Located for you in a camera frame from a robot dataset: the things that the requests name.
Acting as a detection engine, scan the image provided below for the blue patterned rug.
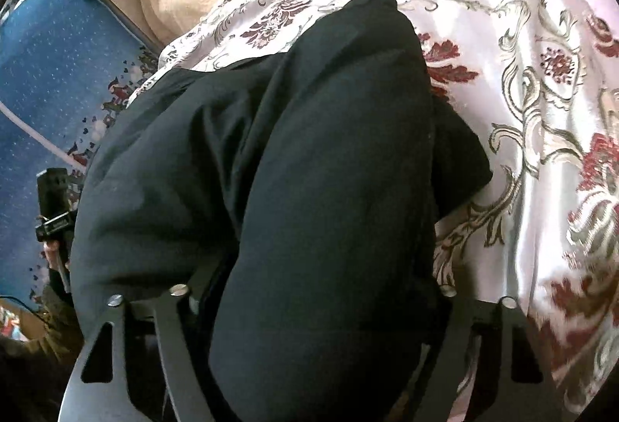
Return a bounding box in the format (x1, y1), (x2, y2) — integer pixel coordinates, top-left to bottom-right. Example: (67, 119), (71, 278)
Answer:
(0, 0), (162, 345)

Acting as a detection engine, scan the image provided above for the person's left forearm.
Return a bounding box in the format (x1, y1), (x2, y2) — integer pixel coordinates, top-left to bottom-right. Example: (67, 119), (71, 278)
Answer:
(0, 264), (85, 408)

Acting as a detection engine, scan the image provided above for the floral satin bedspread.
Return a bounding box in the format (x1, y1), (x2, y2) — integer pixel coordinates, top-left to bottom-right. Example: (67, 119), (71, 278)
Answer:
(128, 0), (619, 420)

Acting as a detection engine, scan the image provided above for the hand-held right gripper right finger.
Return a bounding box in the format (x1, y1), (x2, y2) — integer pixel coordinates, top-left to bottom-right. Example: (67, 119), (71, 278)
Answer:
(411, 284), (564, 422)

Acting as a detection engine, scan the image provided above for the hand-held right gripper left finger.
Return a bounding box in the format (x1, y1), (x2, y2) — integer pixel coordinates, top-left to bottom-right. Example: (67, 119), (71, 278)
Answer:
(58, 257), (230, 422)

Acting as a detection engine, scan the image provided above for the black padded coat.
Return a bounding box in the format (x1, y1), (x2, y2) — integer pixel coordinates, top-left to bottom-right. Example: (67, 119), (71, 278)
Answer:
(70, 0), (494, 422)

